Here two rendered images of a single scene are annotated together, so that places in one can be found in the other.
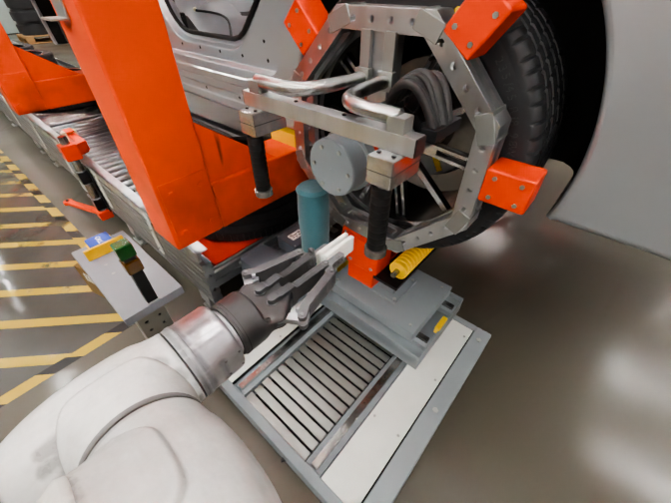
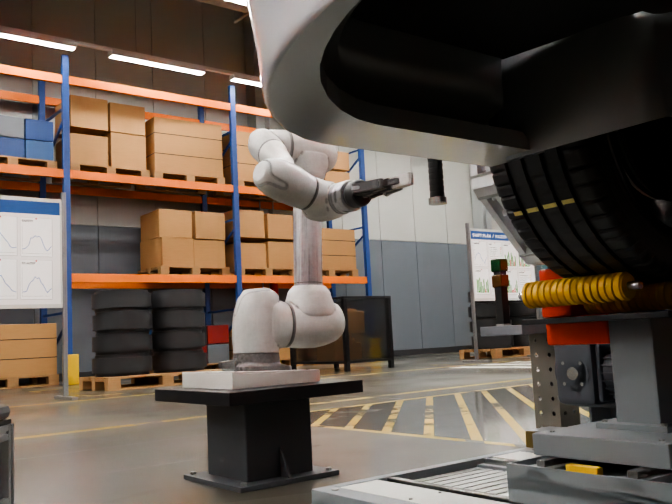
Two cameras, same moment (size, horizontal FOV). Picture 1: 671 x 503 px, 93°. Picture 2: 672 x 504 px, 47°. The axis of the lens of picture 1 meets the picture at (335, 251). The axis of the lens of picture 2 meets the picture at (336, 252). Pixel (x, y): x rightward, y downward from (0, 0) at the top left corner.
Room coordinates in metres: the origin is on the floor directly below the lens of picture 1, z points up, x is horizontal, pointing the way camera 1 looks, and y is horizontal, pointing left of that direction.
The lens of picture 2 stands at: (0.60, -1.93, 0.44)
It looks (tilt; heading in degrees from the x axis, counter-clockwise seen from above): 6 degrees up; 102
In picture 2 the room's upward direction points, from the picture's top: 3 degrees counter-clockwise
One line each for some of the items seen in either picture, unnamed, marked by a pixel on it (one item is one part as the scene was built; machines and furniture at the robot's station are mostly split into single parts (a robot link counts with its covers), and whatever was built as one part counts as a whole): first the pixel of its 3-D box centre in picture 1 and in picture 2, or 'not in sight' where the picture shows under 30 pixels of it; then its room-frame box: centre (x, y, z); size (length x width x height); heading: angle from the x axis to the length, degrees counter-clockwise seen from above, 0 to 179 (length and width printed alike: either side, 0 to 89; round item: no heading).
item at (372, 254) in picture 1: (378, 220); (435, 172); (0.48, -0.08, 0.83); 0.04 x 0.04 x 0.16
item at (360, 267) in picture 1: (374, 250); (586, 305); (0.79, -0.13, 0.48); 0.16 x 0.12 x 0.17; 139
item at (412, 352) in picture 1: (386, 298); (656, 473); (0.89, -0.22, 0.13); 0.50 x 0.36 x 0.10; 49
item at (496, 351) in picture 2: not in sight; (505, 322); (0.71, 10.94, 0.55); 1.40 x 0.80 x 1.09; 47
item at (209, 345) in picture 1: (206, 347); (347, 196); (0.21, 0.15, 0.83); 0.09 x 0.06 x 0.09; 49
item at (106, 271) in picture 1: (125, 271); (544, 328); (0.74, 0.68, 0.44); 0.43 x 0.17 x 0.03; 49
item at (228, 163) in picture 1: (262, 148); not in sight; (1.11, 0.27, 0.69); 0.52 x 0.17 x 0.35; 139
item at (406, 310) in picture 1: (391, 265); (647, 379); (0.89, -0.22, 0.32); 0.40 x 0.30 x 0.28; 49
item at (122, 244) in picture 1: (123, 250); (499, 265); (0.61, 0.53, 0.64); 0.04 x 0.04 x 0.04; 49
